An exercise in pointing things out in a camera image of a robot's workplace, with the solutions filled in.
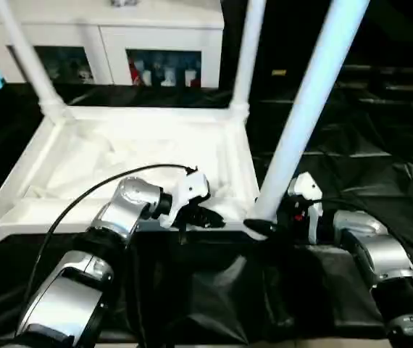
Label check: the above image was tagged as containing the white plastic table leg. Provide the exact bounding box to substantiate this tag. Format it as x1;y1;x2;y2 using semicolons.
250;0;371;225
228;0;267;120
0;0;70;120

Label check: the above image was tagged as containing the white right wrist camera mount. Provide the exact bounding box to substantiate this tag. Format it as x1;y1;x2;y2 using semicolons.
287;173;325;244

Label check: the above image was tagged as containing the white plastic table top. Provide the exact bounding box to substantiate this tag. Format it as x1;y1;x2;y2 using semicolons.
0;104;272;245

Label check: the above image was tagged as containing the black table mat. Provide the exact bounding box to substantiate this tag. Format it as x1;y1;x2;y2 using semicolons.
0;76;413;345

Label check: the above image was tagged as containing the white glass-door cabinet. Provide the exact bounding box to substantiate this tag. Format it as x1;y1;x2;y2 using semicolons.
0;0;226;89

